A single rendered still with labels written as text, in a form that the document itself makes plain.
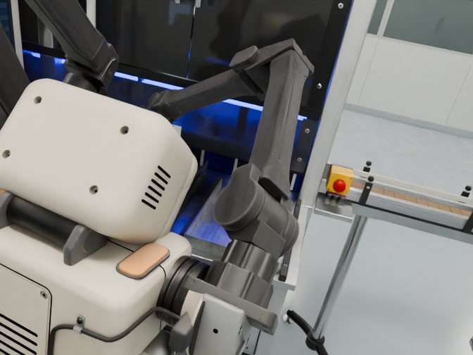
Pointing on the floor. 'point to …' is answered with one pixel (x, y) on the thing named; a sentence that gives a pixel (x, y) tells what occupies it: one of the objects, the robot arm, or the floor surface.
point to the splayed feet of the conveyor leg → (305, 332)
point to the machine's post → (326, 129)
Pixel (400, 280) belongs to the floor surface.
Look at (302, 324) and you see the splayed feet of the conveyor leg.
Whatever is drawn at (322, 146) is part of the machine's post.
